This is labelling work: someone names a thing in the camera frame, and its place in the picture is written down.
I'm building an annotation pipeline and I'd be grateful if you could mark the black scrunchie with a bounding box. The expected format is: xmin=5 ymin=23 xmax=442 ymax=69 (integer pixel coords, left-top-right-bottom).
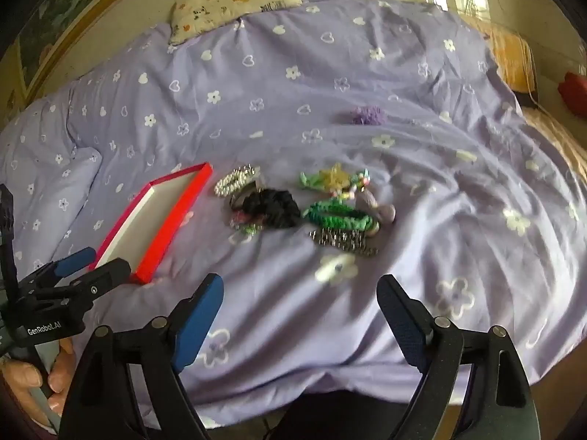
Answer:
xmin=230 ymin=185 xmax=302 ymax=230

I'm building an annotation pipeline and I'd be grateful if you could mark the green braided bracelet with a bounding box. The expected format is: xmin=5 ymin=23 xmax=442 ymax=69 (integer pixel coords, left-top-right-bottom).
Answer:
xmin=301 ymin=198 xmax=381 ymax=235

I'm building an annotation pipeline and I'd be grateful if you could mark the yellow hair claw clip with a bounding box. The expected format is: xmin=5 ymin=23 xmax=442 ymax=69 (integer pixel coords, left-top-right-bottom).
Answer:
xmin=317 ymin=163 xmax=351 ymax=193

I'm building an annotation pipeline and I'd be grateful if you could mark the person's left hand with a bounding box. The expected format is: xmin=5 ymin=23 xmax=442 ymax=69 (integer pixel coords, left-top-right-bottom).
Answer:
xmin=1 ymin=338 xmax=76 ymax=428

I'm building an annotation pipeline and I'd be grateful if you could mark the red shallow box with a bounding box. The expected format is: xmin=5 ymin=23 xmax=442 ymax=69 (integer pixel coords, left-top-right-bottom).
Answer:
xmin=90 ymin=163 xmax=213 ymax=285

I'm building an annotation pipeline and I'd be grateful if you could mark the purple white hair clip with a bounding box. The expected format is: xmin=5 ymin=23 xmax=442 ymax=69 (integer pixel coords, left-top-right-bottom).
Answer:
xmin=356 ymin=189 xmax=396 ymax=224

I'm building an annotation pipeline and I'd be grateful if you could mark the purple floral duvet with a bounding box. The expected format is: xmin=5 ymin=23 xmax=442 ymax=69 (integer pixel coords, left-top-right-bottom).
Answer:
xmin=1 ymin=0 xmax=586 ymax=427

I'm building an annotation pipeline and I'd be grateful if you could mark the purple ruffled scrunchie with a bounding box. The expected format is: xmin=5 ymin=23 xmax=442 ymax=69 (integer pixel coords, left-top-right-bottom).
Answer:
xmin=352 ymin=105 xmax=387 ymax=126

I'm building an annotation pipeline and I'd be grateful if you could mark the red object on floor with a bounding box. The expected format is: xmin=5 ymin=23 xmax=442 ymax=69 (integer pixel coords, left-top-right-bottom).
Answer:
xmin=558 ymin=71 xmax=587 ymax=118

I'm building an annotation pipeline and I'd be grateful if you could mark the orange straw mat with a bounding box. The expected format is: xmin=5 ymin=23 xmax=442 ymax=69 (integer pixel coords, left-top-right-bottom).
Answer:
xmin=462 ymin=15 xmax=586 ymax=182

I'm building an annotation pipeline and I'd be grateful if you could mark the pearl bead bracelet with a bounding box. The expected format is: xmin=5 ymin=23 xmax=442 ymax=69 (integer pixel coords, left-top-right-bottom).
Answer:
xmin=213 ymin=163 xmax=262 ymax=199

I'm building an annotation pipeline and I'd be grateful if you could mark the framed wall picture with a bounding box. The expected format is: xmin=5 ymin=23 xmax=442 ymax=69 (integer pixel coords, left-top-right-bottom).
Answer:
xmin=16 ymin=0 xmax=116 ymax=95

